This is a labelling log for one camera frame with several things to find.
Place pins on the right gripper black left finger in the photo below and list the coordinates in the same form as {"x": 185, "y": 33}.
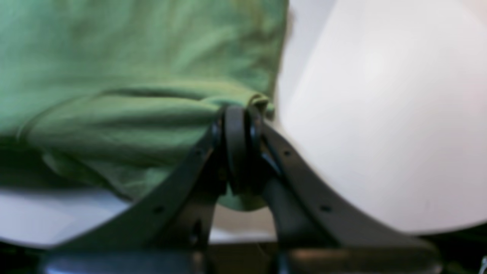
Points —
{"x": 168, "y": 230}

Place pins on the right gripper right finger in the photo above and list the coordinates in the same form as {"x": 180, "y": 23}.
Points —
{"x": 318, "y": 231}

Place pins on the green t-shirt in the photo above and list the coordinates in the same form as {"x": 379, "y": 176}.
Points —
{"x": 115, "y": 92}

